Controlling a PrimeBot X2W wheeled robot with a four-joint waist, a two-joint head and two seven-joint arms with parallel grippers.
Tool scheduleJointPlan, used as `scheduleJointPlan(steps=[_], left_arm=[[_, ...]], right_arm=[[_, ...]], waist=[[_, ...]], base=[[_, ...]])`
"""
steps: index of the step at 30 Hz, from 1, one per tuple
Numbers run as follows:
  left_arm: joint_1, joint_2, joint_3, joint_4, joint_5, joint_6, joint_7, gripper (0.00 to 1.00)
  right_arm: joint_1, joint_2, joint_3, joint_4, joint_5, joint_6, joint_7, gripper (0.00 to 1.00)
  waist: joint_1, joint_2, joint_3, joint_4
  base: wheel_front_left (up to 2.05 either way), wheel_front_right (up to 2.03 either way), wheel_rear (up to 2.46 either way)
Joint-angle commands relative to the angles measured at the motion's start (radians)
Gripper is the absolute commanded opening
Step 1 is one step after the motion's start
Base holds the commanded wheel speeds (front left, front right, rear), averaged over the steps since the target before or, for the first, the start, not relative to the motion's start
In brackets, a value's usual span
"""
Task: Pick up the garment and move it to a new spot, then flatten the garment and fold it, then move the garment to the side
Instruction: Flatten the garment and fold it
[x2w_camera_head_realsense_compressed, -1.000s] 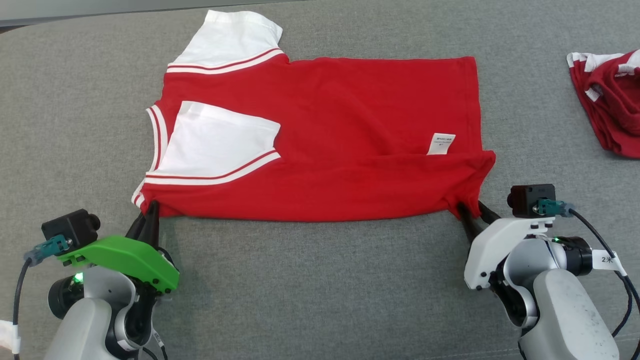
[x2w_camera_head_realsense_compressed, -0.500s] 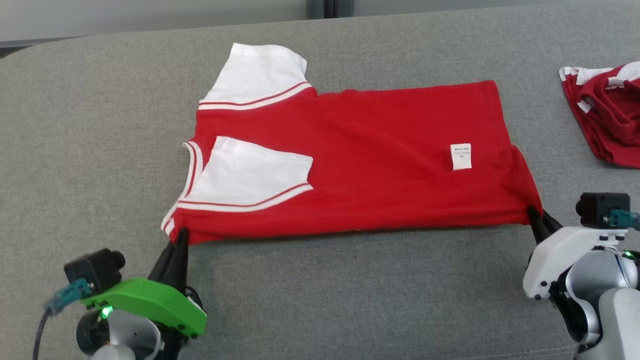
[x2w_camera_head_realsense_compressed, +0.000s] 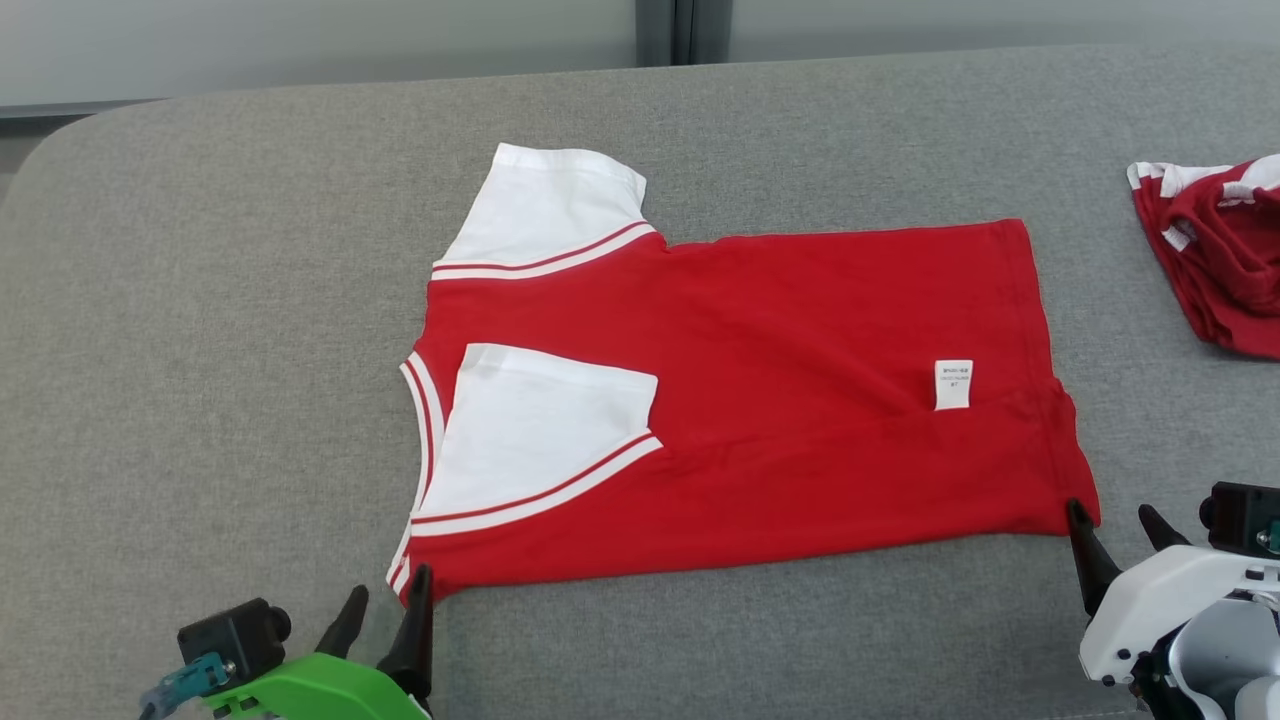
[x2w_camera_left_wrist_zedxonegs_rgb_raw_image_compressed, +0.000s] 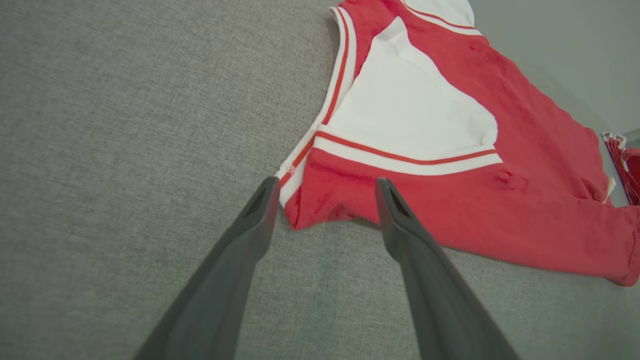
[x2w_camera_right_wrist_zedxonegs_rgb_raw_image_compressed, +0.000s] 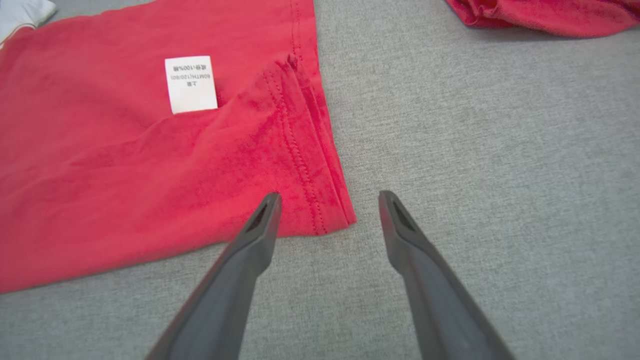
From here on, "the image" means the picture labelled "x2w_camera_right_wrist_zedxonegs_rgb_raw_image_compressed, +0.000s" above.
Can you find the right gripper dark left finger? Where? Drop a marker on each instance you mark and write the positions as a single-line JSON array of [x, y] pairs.
[[225, 300]]

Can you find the red shorts with white stripe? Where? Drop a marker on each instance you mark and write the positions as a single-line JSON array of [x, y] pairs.
[[550, 15]]

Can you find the red shirt with white sleeves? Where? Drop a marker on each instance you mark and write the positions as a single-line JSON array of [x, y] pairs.
[[125, 175]]

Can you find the grey fabric sofa seat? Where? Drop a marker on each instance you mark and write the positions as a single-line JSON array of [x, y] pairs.
[[475, 150]]

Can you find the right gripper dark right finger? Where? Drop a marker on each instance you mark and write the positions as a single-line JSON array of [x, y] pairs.
[[435, 300]]

